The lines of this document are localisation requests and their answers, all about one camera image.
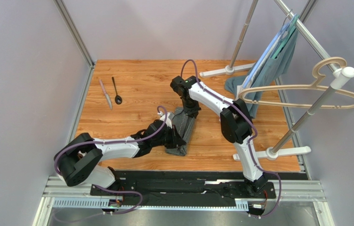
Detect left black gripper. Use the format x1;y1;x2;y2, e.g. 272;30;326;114
152;125;187;149

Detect grey stitched cloth napkin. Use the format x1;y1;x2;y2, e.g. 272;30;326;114
165;107;196;156

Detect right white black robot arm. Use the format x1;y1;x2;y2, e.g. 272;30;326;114
170;76;267;193

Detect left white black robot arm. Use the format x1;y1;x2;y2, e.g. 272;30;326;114
54;120;186;188

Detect black spoon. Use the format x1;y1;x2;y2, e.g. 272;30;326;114
112;77;122;105

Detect teal hanging garment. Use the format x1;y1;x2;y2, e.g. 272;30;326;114
225;16;300;119

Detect blue clothes hanger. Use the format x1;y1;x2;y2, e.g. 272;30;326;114
240;14;298;89

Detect metal clothes rack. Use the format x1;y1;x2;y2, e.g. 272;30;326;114
200;0;354;160

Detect wooden clothes hanger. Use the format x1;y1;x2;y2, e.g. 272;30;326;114
238;56;354;110

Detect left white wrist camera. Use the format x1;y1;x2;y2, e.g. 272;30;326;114
160;113;175;128

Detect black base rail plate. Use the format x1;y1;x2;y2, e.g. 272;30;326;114
89;170;278;208

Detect pink handled knife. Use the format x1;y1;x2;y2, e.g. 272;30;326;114
99;79;113;110

